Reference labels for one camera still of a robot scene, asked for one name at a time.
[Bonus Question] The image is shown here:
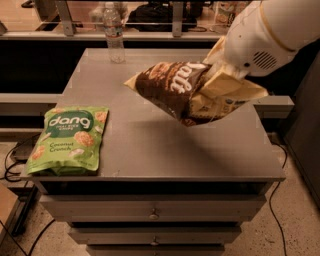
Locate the grey drawer cabinet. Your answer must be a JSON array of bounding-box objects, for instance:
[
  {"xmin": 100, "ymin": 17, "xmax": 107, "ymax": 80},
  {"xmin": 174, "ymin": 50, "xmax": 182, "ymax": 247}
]
[{"xmin": 32, "ymin": 49, "xmax": 285, "ymax": 256}]

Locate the brown sea salt chip bag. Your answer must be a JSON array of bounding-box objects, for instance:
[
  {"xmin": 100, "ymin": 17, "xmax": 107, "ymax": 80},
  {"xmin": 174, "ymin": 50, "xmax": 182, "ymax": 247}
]
[{"xmin": 125, "ymin": 62, "xmax": 268, "ymax": 126}]

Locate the black floor cables left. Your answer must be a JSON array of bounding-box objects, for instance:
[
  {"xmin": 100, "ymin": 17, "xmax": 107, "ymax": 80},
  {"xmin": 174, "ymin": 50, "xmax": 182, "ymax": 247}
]
[{"xmin": 0, "ymin": 133, "xmax": 56, "ymax": 256}]

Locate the black bag behind rail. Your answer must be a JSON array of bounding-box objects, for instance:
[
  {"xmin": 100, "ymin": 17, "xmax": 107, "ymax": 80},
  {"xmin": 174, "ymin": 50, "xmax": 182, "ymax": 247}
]
[{"xmin": 126, "ymin": 1, "xmax": 203, "ymax": 32}]

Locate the metal railing frame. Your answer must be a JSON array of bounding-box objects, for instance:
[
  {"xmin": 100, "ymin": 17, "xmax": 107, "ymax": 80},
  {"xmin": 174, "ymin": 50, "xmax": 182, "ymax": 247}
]
[{"xmin": 0, "ymin": 0, "xmax": 228, "ymax": 42}]

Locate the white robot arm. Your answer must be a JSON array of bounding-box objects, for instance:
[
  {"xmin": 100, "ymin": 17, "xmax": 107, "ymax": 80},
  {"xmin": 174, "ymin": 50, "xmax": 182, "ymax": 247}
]
[{"xmin": 204, "ymin": 0, "xmax": 320, "ymax": 78}]

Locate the clear plastic water bottle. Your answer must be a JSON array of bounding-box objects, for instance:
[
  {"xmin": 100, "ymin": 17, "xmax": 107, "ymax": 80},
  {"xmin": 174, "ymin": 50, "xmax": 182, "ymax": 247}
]
[{"xmin": 103, "ymin": 2, "xmax": 125, "ymax": 63}]

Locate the black floor cable right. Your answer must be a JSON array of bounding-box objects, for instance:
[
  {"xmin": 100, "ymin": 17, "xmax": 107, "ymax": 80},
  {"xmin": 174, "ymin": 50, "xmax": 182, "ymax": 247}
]
[{"xmin": 268, "ymin": 141, "xmax": 288, "ymax": 256}]

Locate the printed snack bag background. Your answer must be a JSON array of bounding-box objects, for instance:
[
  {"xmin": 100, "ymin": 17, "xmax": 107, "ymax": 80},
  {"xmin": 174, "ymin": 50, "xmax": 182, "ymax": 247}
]
[{"xmin": 212, "ymin": 1, "xmax": 249, "ymax": 31}]

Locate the round metal drawer knob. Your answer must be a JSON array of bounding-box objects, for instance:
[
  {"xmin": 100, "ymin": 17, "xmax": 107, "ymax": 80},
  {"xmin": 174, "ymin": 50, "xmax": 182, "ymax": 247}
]
[{"xmin": 149, "ymin": 209, "xmax": 159, "ymax": 220}]

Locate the green dang rice chip bag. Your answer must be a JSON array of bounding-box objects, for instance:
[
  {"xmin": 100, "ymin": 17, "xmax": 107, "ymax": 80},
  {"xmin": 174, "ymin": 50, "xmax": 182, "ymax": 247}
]
[{"xmin": 26, "ymin": 106, "xmax": 109, "ymax": 176}]

